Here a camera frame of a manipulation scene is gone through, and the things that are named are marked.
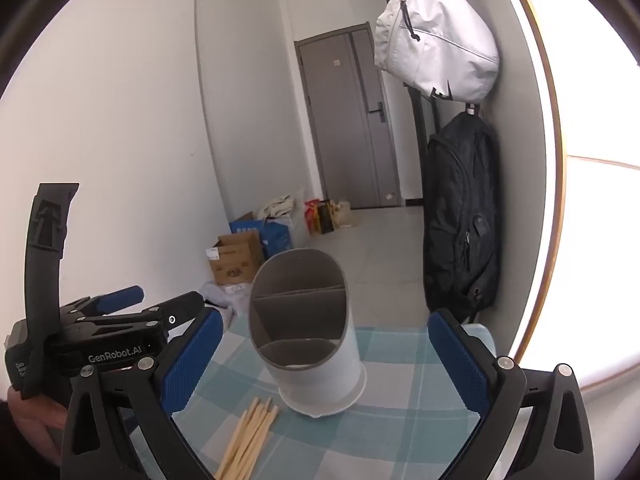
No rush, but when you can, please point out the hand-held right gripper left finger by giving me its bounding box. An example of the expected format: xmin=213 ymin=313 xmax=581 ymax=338
xmin=60 ymin=306 xmax=226 ymax=480

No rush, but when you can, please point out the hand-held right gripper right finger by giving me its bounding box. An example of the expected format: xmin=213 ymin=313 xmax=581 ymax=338
xmin=427 ymin=308 xmax=596 ymax=480

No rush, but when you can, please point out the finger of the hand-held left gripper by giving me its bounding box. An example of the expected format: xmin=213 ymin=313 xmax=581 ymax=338
xmin=60 ymin=285 xmax=146 ymax=318
xmin=75 ymin=291 xmax=206 ymax=343

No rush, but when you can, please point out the bundle of wooden chopsticks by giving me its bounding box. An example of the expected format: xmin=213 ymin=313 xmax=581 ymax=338
xmin=214 ymin=396 xmax=281 ymax=480

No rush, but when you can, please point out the grey white utensil holder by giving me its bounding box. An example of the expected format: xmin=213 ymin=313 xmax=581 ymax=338
xmin=247 ymin=248 xmax=368 ymax=418

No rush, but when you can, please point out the person's left hand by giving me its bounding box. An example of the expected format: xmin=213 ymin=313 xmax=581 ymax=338
xmin=7 ymin=385 xmax=68 ymax=467

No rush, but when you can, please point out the large grey parcel bag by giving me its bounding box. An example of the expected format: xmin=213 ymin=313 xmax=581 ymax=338
xmin=200 ymin=280 xmax=251 ymax=328

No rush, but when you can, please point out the teal checked tablecloth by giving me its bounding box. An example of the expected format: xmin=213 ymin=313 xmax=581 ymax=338
xmin=170 ymin=323 xmax=498 ymax=480

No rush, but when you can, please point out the brown cardboard box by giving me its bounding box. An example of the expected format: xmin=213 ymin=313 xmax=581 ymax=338
xmin=205 ymin=230 xmax=266 ymax=286

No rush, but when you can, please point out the blue cardboard box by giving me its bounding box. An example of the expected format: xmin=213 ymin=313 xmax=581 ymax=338
xmin=229 ymin=212 xmax=295 ymax=261

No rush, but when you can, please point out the black backpack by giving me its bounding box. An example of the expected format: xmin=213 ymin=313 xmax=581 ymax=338
xmin=422 ymin=110 xmax=502 ymax=323

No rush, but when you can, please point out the white tote bag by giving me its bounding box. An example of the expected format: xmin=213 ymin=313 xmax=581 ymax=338
xmin=257 ymin=194 xmax=311 ymax=246

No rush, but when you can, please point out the wooden-framed window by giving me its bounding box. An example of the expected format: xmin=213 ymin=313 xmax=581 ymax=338
xmin=490 ymin=0 xmax=640 ymax=401

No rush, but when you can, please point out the grey door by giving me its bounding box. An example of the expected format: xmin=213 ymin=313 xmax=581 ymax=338
xmin=294 ymin=24 xmax=401 ymax=211

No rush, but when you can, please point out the white backpack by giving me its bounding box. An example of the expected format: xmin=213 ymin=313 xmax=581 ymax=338
xmin=374 ymin=0 xmax=501 ymax=101

